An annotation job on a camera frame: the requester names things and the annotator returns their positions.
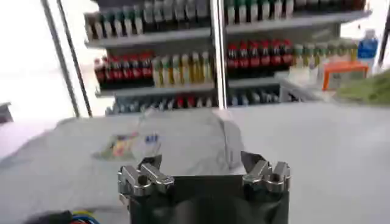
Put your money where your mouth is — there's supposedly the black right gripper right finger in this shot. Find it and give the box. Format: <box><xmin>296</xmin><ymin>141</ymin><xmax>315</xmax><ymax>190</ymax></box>
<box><xmin>240</xmin><ymin>150</ymin><xmax>291</xmax><ymax>194</ymax></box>

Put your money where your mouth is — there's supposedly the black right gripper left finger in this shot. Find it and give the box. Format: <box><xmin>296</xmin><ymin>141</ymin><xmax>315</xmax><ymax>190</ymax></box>
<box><xmin>117</xmin><ymin>154</ymin><xmax>176</xmax><ymax>197</ymax></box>

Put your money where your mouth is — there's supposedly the grey printed t-shirt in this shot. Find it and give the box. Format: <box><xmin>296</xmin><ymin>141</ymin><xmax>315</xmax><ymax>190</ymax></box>
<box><xmin>0</xmin><ymin>108</ymin><xmax>246</xmax><ymax>224</ymax></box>

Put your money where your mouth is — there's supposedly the orange plastic stool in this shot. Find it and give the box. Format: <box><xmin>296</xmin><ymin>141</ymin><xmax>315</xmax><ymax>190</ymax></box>
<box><xmin>321</xmin><ymin>60</ymin><xmax>370</xmax><ymax>91</ymax></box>

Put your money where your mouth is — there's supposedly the green cloth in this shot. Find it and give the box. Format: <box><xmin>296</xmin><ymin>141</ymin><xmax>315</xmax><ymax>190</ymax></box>
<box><xmin>335</xmin><ymin>69</ymin><xmax>390</xmax><ymax>106</ymax></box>

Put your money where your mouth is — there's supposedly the grey shelf rack with bottles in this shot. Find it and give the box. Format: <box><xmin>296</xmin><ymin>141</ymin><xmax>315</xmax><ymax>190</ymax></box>
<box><xmin>83</xmin><ymin>0</ymin><xmax>373</xmax><ymax>116</ymax></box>

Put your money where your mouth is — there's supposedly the thin metal pole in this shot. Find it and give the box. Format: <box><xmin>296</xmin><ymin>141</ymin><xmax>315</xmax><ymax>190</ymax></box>
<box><xmin>55</xmin><ymin>0</ymin><xmax>93</xmax><ymax>118</ymax></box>
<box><xmin>40</xmin><ymin>0</ymin><xmax>81</xmax><ymax>118</ymax></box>

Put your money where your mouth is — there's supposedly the dark grey box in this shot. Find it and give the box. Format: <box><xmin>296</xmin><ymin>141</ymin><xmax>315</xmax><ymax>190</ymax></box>
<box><xmin>0</xmin><ymin>102</ymin><xmax>14</xmax><ymax>124</ymax></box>

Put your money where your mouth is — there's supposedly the blue water bottle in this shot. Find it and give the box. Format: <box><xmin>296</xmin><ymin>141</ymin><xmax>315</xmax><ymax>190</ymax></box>
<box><xmin>357</xmin><ymin>29</ymin><xmax>379</xmax><ymax>71</ymax></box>

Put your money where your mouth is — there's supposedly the coloured cable bundle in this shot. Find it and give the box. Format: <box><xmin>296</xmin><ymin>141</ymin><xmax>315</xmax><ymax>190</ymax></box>
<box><xmin>69</xmin><ymin>210</ymin><xmax>101</xmax><ymax>224</ymax></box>

